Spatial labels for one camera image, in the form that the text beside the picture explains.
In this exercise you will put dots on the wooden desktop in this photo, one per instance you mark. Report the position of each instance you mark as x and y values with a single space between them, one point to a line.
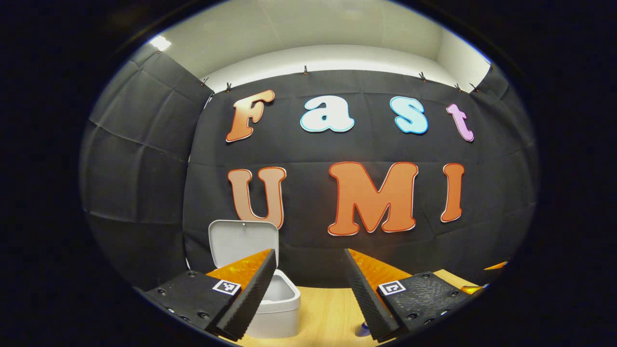
328 313

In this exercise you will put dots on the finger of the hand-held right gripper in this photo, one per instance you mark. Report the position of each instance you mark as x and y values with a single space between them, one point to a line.
475 289
497 265

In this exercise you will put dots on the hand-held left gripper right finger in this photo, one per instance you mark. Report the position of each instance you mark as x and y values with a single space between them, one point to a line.
366 299

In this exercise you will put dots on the row of small cloth clips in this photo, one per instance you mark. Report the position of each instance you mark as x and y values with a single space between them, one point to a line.
305 71

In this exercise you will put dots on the black backdrop cloth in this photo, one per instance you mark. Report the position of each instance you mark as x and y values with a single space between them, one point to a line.
385 144

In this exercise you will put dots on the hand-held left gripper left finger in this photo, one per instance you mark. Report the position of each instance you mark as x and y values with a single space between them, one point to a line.
253 299

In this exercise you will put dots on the ceiling light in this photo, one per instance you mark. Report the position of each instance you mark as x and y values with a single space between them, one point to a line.
160 43

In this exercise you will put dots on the blue pop can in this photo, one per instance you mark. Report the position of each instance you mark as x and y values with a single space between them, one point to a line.
362 330

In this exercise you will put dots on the white desktop garbage bin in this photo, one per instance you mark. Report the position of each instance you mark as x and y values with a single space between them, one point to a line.
284 308

